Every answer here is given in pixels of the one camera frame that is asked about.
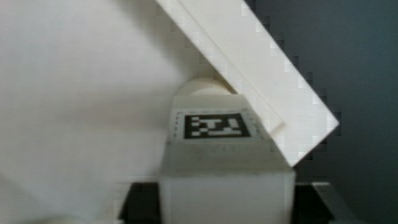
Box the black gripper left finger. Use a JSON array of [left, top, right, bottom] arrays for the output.
[[117, 183, 160, 224]]

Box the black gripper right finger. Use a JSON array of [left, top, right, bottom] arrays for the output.
[[293, 182, 362, 224]]

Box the white leg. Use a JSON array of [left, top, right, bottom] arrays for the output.
[[158, 78, 295, 224]]

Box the white square tabletop part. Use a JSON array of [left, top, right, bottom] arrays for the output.
[[0, 0, 337, 224]]

